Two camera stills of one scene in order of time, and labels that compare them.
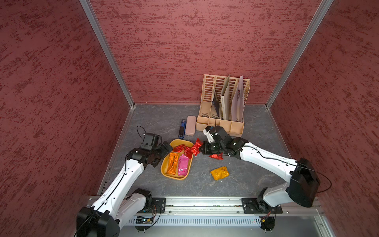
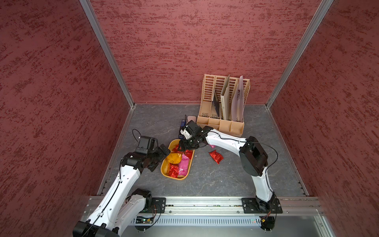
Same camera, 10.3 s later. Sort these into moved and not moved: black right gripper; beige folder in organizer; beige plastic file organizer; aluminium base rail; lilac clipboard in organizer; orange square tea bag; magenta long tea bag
Moved: orange square tea bag; black right gripper
Not moved: lilac clipboard in organizer; beige folder in organizer; magenta long tea bag; aluminium base rail; beige plastic file organizer
